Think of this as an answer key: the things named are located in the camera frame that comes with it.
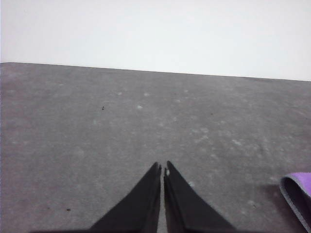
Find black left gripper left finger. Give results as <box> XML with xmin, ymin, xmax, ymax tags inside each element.
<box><xmin>89</xmin><ymin>162</ymin><xmax>162</xmax><ymax>231</ymax></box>

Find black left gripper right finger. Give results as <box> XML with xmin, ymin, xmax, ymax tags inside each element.
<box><xmin>163</xmin><ymin>160</ymin><xmax>237</xmax><ymax>231</ymax></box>

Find purple towel with grey hem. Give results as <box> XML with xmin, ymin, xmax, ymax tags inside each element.
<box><xmin>279</xmin><ymin>171</ymin><xmax>311</xmax><ymax>233</ymax></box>

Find grey table cloth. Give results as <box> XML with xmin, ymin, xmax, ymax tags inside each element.
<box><xmin>0</xmin><ymin>62</ymin><xmax>311</xmax><ymax>233</ymax></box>

